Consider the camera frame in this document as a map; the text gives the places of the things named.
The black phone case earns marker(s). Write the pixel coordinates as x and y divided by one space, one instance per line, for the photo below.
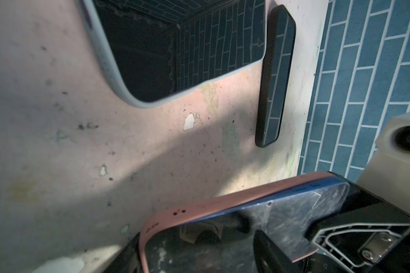
61 265
281 36

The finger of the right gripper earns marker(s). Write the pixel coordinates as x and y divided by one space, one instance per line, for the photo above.
367 235

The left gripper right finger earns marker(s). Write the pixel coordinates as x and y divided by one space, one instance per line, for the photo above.
269 258

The blue phone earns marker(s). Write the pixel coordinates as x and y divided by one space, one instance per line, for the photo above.
223 242

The black phone purple edge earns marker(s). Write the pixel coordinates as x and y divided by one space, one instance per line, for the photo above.
191 44

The pink phone case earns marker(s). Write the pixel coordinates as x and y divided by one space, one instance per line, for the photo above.
186 213

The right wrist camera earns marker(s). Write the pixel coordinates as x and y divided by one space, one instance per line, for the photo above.
387 174

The light blue phone case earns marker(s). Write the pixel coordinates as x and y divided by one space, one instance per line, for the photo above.
106 61

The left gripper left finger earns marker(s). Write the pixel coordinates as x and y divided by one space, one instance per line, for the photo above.
128 261

